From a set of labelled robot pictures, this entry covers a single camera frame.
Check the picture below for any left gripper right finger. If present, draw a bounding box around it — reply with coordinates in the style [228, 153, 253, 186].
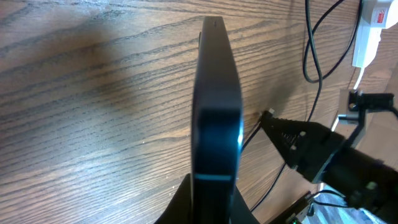
[230, 187, 259, 224]

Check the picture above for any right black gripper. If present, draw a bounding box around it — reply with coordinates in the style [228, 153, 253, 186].
[258, 110, 352, 184]

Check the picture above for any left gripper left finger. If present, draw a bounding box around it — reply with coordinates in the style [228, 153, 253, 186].
[155, 174, 192, 224]

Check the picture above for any black USB charging cable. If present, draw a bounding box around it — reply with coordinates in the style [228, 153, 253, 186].
[241, 0, 364, 213]

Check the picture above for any Samsung Galaxy smartphone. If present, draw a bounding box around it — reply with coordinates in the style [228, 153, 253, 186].
[191, 16, 243, 223]

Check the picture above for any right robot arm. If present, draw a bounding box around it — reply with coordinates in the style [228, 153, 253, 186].
[260, 111, 397, 223]

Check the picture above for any white charger plug adapter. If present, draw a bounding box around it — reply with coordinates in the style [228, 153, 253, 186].
[361, 0, 398, 29]

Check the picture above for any white power strip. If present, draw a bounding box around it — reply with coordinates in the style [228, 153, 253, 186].
[352, 7, 383, 68]

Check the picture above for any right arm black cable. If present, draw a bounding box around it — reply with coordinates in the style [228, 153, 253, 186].
[307, 105, 398, 218]

